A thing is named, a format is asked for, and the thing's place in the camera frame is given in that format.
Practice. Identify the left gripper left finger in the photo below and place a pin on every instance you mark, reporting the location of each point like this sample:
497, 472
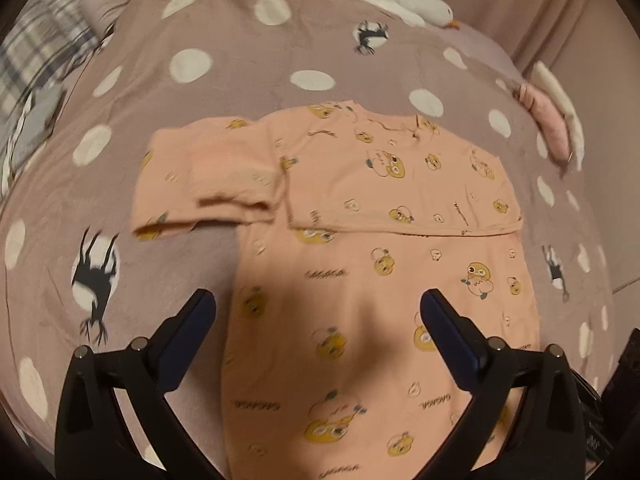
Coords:
92, 440

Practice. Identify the mauve polka dot bedspread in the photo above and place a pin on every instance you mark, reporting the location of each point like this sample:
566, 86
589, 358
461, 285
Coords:
171, 62

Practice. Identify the white and pink cloth bundle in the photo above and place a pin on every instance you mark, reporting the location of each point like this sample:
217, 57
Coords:
556, 116

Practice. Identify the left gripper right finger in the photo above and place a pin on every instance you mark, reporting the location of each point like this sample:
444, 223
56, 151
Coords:
547, 438

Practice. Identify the plaid blue white cloth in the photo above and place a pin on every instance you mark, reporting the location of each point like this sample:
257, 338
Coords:
47, 42

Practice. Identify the pink duck print garment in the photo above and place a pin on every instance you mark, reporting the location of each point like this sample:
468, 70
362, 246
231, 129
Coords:
344, 218

